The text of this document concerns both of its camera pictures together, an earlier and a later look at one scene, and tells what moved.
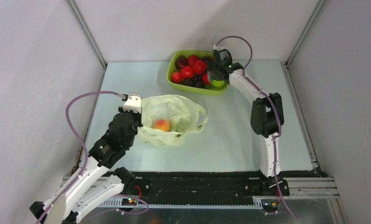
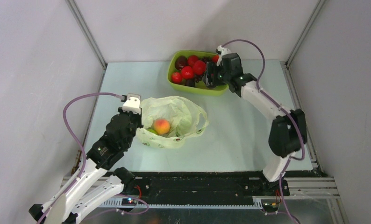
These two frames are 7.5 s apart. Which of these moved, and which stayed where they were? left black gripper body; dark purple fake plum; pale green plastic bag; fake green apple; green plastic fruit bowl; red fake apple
Moved: fake green apple; dark purple fake plum
Stayed: red fake apple; green plastic fruit bowl; pale green plastic bag; left black gripper body
